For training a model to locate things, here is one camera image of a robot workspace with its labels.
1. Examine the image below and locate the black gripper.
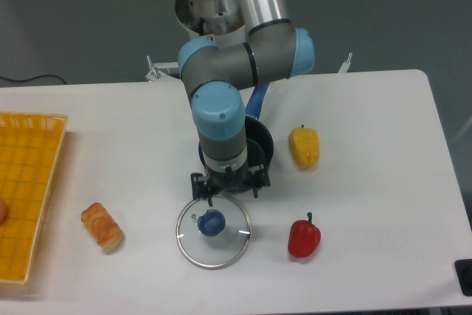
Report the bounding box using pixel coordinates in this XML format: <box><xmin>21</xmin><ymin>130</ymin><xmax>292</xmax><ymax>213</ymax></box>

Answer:
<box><xmin>190</xmin><ymin>162</ymin><xmax>271</xmax><ymax>207</ymax></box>

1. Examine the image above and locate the glass pot lid blue knob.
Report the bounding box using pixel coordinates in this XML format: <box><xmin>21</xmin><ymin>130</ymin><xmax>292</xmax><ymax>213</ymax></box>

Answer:
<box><xmin>176</xmin><ymin>195</ymin><xmax>251</xmax><ymax>270</ymax></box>

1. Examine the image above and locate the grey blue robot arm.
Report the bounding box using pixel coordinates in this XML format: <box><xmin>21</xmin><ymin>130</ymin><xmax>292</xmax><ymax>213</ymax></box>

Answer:
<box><xmin>175</xmin><ymin>0</ymin><xmax>315</xmax><ymax>200</ymax></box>

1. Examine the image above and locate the yellow bell pepper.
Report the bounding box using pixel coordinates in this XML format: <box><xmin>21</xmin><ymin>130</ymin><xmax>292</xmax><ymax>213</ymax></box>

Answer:
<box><xmin>288</xmin><ymin>125</ymin><xmax>320</xmax><ymax>170</ymax></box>

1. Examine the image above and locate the red bell pepper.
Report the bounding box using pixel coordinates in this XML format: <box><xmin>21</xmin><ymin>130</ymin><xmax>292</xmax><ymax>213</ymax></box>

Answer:
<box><xmin>288</xmin><ymin>212</ymin><xmax>322</xmax><ymax>258</ymax></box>

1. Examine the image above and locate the toy bread roll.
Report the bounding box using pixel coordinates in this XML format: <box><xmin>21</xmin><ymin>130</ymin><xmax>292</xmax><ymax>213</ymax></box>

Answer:
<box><xmin>81</xmin><ymin>202</ymin><xmax>125</xmax><ymax>252</ymax></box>

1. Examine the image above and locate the yellow wicker basket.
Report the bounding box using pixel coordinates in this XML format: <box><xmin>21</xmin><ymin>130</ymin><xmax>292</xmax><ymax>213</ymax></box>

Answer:
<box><xmin>1</xmin><ymin>111</ymin><xmax>68</xmax><ymax>284</ymax></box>

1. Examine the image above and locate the pink item in basket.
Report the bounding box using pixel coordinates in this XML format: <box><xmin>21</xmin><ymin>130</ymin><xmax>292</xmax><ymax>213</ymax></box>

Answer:
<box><xmin>0</xmin><ymin>198</ymin><xmax>8</xmax><ymax>224</ymax></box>

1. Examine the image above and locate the black device table edge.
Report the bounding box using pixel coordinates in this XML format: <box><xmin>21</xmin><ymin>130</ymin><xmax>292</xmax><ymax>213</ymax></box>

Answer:
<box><xmin>454</xmin><ymin>259</ymin><xmax>472</xmax><ymax>297</ymax></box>

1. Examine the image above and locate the dark pot blue handle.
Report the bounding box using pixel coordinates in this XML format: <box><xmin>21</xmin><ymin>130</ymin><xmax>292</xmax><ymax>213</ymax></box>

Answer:
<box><xmin>190</xmin><ymin>81</ymin><xmax>274</xmax><ymax>176</ymax></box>

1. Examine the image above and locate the white bracket right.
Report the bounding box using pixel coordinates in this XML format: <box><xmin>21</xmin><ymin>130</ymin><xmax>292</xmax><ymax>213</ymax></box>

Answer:
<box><xmin>338</xmin><ymin>52</ymin><xmax>353</xmax><ymax>74</ymax></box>

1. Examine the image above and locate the black cable on floor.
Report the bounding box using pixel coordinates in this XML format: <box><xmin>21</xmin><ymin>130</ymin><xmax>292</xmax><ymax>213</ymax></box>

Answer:
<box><xmin>0</xmin><ymin>74</ymin><xmax>68</xmax><ymax>85</ymax></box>

